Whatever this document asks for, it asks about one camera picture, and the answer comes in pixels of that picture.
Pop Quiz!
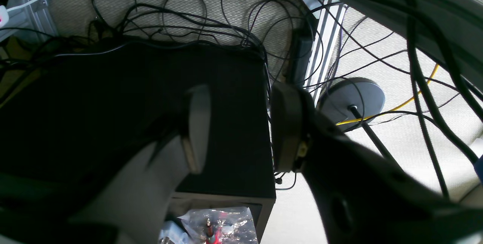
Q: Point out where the aluminium frame rail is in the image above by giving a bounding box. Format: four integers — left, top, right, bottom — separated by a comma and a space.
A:
302, 0, 347, 101

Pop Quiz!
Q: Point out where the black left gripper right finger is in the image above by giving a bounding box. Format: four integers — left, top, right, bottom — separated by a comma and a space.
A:
271, 83, 483, 244

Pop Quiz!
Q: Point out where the yellow cable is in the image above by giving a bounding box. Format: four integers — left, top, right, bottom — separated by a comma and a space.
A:
335, 63, 440, 126

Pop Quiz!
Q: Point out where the plastic bag with parts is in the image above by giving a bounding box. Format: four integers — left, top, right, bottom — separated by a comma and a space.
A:
158, 207, 259, 244

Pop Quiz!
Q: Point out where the round grey stand base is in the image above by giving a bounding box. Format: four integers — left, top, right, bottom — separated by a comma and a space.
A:
319, 77, 385, 124

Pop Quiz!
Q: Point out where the black power adapter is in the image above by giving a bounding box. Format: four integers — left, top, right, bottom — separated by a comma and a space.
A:
285, 28, 314, 87

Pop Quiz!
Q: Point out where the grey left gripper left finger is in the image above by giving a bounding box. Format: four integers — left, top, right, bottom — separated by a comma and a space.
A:
71, 85, 212, 244

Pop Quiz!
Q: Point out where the black box cabinet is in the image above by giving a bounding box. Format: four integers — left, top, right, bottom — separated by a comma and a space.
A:
1, 40, 276, 244

